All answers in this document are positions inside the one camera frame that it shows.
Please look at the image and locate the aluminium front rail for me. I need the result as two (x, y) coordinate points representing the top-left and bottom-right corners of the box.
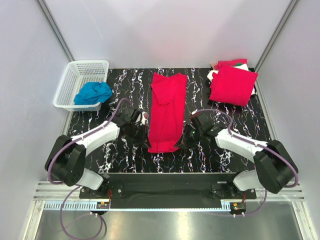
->
(33, 181), (305, 212)

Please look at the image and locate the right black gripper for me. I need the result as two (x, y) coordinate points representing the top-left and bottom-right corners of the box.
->
(174, 124), (203, 150)

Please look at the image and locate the white plastic basket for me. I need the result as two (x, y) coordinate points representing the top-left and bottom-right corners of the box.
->
(53, 60), (110, 112)

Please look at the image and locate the purple cable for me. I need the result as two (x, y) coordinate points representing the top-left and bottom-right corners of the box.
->
(189, 108), (299, 218)
(47, 97), (133, 238)

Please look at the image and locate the blue crumpled t-shirt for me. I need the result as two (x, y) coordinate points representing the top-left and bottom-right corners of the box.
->
(74, 82), (113, 105)

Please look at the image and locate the small controller board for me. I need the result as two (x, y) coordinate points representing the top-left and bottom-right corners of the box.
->
(231, 202), (247, 211)
(96, 201), (110, 209)

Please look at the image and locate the red t-shirt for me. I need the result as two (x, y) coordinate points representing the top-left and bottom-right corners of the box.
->
(209, 66), (258, 107)
(148, 73), (188, 154)

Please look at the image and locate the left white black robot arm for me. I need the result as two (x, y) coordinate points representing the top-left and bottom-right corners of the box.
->
(44, 107), (151, 198)

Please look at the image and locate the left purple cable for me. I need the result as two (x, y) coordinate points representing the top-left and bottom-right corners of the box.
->
(47, 97), (133, 238)

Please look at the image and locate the left small controller board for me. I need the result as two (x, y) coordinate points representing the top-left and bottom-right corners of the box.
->
(96, 201), (110, 209)

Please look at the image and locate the right small controller board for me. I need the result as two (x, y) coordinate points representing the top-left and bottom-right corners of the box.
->
(231, 202), (247, 211)

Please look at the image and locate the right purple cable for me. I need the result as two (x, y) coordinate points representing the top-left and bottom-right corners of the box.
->
(189, 108), (299, 218)

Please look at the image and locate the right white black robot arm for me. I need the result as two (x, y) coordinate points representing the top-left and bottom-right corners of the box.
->
(175, 115), (299, 199)

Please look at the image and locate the left aluminium corner post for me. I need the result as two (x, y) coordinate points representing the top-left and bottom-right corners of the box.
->
(36, 0), (75, 62)

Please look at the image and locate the folded red t-shirt on stack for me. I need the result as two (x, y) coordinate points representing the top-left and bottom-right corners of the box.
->
(209, 66), (258, 107)

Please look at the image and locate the stack of folded shirts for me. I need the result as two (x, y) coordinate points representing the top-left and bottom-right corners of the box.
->
(207, 58), (255, 96)

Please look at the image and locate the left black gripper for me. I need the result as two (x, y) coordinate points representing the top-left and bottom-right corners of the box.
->
(128, 122), (151, 149)

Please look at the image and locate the right aluminium corner post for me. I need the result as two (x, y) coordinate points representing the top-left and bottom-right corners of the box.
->
(254, 0), (301, 71)

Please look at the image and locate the aluminium corner post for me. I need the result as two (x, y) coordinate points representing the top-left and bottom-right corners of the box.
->
(36, 0), (75, 62)
(254, 0), (301, 71)

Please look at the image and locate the black marble pattern mat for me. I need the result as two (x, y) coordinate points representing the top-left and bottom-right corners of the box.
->
(66, 68), (272, 174)

